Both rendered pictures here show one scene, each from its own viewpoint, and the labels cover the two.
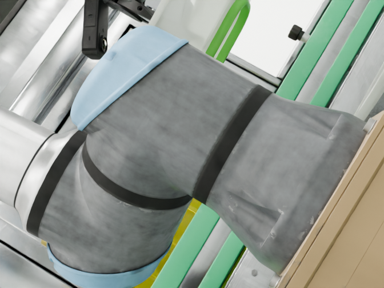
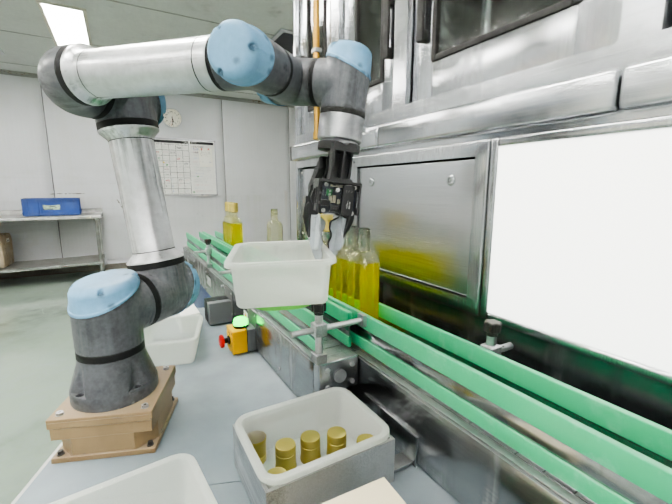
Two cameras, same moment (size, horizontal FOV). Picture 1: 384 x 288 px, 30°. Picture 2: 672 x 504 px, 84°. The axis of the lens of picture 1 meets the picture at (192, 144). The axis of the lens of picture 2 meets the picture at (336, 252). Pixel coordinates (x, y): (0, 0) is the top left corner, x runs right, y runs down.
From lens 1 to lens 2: 1.24 m
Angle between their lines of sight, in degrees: 78
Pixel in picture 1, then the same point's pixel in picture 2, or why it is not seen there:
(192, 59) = (75, 325)
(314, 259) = not seen: hidden behind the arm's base
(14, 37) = (449, 68)
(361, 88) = (400, 400)
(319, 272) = not seen: hidden behind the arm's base
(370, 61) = (419, 410)
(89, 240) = not seen: hidden behind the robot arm
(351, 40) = (440, 391)
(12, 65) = (431, 89)
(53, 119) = (395, 157)
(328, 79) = (408, 370)
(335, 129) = (73, 397)
